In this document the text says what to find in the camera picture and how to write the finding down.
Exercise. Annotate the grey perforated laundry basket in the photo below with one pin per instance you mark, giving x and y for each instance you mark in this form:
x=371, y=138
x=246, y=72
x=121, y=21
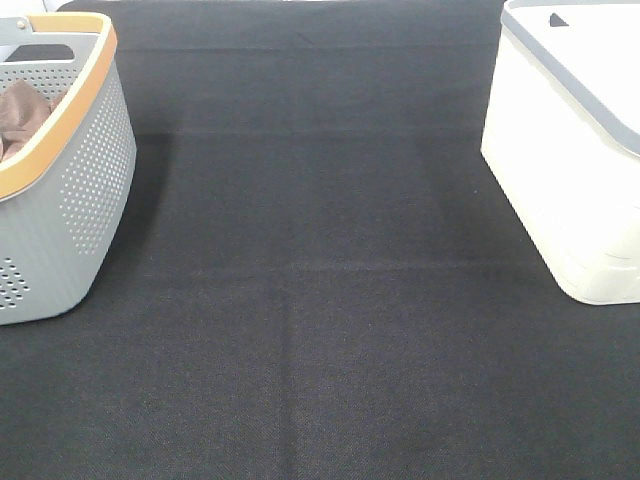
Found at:
x=63, y=193

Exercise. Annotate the black table cloth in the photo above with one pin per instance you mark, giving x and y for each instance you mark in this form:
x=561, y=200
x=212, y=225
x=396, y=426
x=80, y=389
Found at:
x=316, y=275

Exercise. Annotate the white plastic storage basket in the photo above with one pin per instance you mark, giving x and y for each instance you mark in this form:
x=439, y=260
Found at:
x=561, y=137

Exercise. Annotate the brown microfibre towel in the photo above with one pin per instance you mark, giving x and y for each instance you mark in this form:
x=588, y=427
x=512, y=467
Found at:
x=23, y=111

